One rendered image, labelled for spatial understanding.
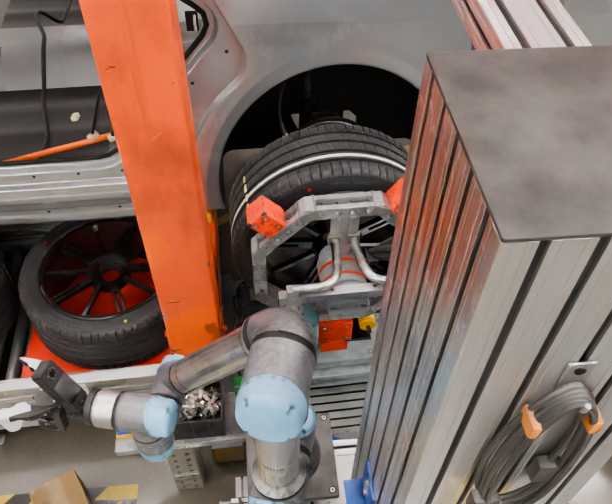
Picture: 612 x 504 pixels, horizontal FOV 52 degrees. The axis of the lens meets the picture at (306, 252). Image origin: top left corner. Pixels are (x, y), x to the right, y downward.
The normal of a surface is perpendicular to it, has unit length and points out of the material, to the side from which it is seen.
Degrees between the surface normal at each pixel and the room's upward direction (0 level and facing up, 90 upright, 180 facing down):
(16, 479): 0
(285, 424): 82
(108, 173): 90
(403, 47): 90
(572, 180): 0
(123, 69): 90
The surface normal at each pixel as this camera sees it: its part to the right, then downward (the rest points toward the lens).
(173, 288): 0.13, 0.75
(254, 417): -0.15, 0.65
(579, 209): 0.02, -0.66
